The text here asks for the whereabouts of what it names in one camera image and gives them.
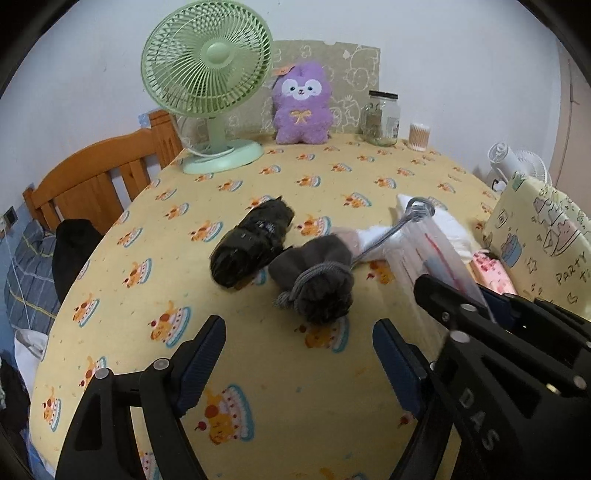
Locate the yellow cake print tablecloth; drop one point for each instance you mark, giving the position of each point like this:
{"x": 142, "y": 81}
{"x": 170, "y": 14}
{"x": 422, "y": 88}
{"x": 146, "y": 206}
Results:
{"x": 184, "y": 277}

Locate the black cloth bundle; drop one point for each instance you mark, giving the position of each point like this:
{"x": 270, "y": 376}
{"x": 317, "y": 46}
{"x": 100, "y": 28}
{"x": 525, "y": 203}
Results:
{"x": 249, "y": 244}

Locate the green desk fan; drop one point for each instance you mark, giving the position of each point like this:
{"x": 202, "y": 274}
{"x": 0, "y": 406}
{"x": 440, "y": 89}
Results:
{"x": 217, "y": 53}

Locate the white towel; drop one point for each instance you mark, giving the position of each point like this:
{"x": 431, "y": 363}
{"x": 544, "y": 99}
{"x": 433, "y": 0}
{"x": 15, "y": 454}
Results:
{"x": 455, "y": 233}

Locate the beige printed board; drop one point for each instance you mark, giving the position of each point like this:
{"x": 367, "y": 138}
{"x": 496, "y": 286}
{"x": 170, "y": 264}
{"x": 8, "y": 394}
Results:
{"x": 351, "y": 69}

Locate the cotton swab container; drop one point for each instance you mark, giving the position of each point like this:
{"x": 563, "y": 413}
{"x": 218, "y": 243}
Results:
{"x": 418, "y": 136}

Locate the wall socket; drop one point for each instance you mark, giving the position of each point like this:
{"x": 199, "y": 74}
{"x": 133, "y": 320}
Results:
{"x": 10, "y": 218}

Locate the glass jar with black lid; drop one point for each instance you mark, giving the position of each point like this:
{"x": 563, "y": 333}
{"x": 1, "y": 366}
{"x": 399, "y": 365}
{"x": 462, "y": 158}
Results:
{"x": 381, "y": 124}

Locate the white standing fan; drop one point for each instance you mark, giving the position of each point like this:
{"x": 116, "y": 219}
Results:
{"x": 501, "y": 154}

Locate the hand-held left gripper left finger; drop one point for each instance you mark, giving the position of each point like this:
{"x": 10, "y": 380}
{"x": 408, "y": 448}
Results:
{"x": 203, "y": 357}

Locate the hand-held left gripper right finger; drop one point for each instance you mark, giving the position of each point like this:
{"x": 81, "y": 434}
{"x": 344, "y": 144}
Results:
{"x": 399, "y": 369}

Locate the white crumpled cloth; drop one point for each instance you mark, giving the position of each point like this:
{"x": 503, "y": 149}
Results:
{"x": 30, "y": 344}

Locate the pink wet wipes pack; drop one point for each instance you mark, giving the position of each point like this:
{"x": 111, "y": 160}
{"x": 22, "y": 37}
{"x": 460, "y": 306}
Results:
{"x": 491, "y": 272}

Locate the yellow cartoon fabric storage box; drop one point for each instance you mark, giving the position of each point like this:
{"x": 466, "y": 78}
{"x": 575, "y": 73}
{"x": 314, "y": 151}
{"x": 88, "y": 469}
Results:
{"x": 545, "y": 240}

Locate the clear plastic zip bag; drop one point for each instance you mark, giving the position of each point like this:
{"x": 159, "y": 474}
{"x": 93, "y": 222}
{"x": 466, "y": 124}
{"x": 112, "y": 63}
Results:
{"x": 429, "y": 249}

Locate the purple plush toy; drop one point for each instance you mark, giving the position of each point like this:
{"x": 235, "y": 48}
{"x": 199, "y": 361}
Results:
{"x": 300, "y": 115}

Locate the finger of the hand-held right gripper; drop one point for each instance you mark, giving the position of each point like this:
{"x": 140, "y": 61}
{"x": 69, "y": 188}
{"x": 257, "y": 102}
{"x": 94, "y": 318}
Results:
{"x": 501, "y": 309}
{"x": 443, "y": 300}

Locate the wooden chair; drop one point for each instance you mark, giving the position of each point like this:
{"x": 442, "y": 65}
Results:
{"x": 92, "y": 184}

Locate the blue plaid bedding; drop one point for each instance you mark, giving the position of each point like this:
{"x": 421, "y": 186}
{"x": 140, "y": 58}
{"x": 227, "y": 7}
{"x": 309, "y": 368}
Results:
{"x": 32, "y": 277}

